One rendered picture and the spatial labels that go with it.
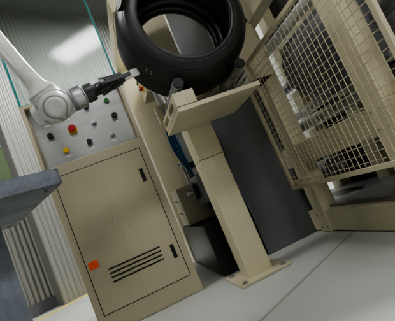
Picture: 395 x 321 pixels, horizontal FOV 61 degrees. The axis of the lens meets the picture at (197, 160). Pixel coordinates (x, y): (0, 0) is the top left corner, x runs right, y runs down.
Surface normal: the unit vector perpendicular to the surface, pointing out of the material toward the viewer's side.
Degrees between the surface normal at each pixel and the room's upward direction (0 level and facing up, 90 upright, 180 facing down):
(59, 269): 90
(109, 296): 90
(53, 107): 120
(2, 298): 90
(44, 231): 90
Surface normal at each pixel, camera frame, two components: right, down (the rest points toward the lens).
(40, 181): 0.61, -0.34
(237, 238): 0.19, -0.19
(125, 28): -0.55, 0.10
